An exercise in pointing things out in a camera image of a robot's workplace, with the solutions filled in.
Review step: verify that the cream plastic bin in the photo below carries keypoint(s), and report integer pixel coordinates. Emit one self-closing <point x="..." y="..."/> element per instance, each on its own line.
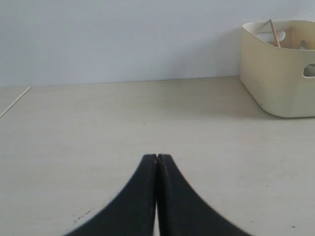
<point x="279" y="78"/>

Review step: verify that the stainless steel table knife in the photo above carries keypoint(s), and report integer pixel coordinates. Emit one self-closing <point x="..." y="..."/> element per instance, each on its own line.
<point x="303" y="45"/>

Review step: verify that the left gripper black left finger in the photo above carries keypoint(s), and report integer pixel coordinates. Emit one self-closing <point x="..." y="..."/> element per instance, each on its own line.
<point x="132" y="211"/>

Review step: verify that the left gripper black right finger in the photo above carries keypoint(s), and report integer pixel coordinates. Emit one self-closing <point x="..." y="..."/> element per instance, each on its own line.
<point x="181" y="211"/>

